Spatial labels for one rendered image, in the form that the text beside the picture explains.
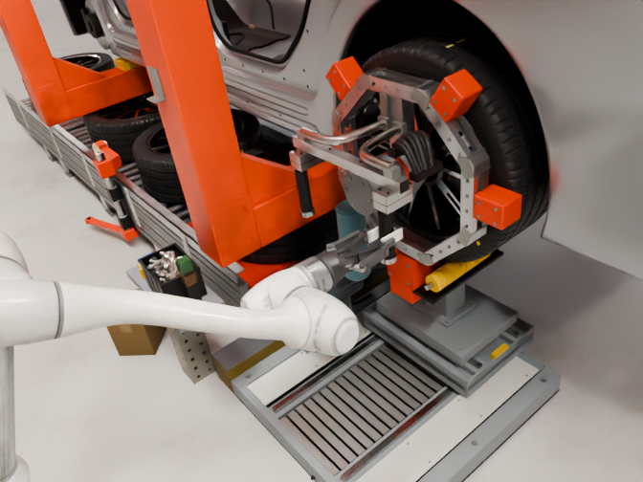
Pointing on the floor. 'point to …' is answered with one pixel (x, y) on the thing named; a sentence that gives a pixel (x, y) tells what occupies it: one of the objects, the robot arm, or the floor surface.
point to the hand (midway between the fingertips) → (386, 234)
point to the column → (192, 353)
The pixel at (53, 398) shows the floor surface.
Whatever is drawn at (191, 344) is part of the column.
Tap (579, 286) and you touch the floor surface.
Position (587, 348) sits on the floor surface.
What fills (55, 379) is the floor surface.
